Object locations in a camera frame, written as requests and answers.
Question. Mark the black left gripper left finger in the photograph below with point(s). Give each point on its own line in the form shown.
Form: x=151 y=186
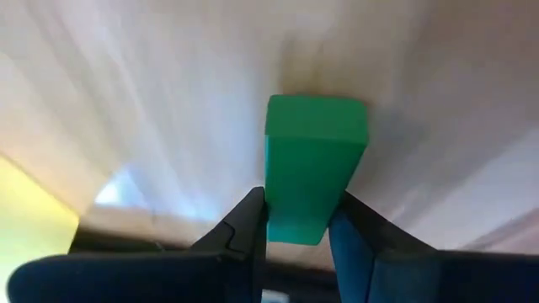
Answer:
x=126 y=278

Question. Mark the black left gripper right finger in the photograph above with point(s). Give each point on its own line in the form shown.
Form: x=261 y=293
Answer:
x=421 y=278

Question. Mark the green wooden block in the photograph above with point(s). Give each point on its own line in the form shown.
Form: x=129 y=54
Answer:
x=313 y=168

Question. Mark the yellow translucent plastic bin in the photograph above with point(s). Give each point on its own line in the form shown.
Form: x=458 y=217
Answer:
x=29 y=219

